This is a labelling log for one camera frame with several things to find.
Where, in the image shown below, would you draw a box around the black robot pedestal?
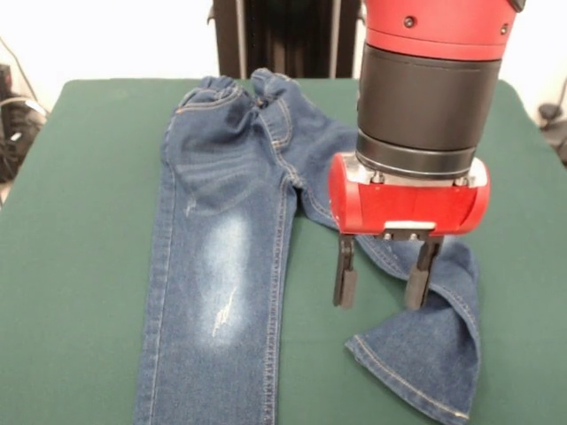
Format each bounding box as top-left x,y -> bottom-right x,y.
211,0 -> 367,81

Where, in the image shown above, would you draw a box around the dark green table cloth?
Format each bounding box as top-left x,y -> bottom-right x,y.
0,78 -> 567,425

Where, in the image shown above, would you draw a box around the blue denim jeans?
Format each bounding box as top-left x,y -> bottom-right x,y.
132,66 -> 483,425

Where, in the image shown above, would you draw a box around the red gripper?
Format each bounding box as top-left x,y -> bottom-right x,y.
328,152 -> 492,310

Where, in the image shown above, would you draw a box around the black stand base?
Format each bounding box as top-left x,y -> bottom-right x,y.
0,64 -> 50,185

